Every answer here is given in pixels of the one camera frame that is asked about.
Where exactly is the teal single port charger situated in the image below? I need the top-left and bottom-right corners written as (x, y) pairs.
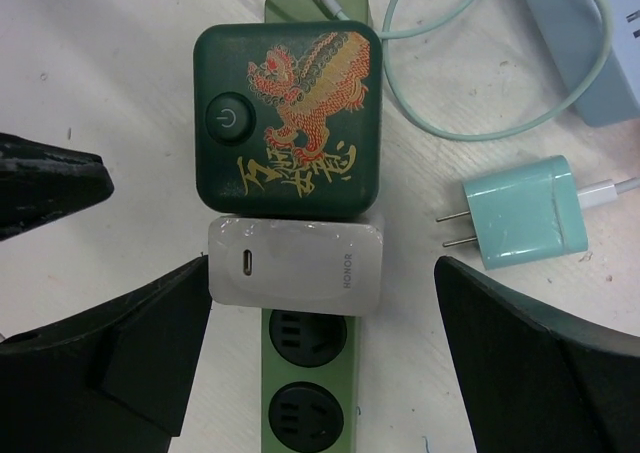
top-left (443, 155), bottom-right (588, 270)

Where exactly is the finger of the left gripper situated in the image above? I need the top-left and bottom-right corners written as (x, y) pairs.
top-left (1, 133), bottom-right (114, 240)

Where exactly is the light blue power strip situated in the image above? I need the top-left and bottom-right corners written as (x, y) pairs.
top-left (526, 0), bottom-right (639, 127)

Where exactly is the green power strip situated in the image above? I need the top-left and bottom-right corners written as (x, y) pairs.
top-left (259, 0), bottom-right (373, 453)

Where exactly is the dark green cube socket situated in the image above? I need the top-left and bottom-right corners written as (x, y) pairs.
top-left (193, 21), bottom-right (382, 219)

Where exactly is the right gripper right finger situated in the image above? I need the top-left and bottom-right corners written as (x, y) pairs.
top-left (434, 256), bottom-right (639, 452)

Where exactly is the thin mint cable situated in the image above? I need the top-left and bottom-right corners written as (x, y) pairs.
top-left (377, 0), bottom-right (640, 209)

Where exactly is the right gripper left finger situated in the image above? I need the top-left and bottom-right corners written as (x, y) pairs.
top-left (1, 257), bottom-right (211, 452)

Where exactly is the white Honor charger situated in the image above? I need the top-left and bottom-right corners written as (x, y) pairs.
top-left (208, 214), bottom-right (384, 317)

